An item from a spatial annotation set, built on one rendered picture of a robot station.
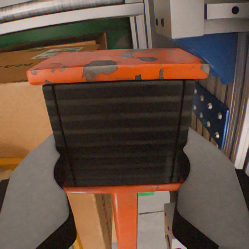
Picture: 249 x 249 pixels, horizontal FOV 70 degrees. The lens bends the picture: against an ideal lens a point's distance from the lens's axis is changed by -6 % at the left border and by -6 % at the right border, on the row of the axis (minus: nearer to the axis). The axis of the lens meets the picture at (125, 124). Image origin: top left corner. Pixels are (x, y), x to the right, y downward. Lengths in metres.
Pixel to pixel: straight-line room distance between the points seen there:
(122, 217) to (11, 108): 0.22
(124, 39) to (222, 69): 0.91
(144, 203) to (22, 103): 1.78
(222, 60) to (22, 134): 0.33
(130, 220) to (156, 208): 1.89
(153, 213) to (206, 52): 1.94
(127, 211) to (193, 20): 0.18
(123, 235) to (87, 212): 0.23
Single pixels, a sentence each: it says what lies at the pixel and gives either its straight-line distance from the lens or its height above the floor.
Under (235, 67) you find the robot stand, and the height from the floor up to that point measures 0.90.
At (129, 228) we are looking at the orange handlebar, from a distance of 0.19.
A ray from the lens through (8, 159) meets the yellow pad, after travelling 0.36.
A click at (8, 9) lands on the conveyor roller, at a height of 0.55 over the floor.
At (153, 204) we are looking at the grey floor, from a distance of 2.00.
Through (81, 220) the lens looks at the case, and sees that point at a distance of 0.45.
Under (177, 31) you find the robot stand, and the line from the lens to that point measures 0.20.
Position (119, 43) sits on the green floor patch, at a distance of 1.19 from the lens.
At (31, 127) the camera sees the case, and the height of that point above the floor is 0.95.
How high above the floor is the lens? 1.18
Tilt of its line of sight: 60 degrees down
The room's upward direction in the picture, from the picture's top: 177 degrees clockwise
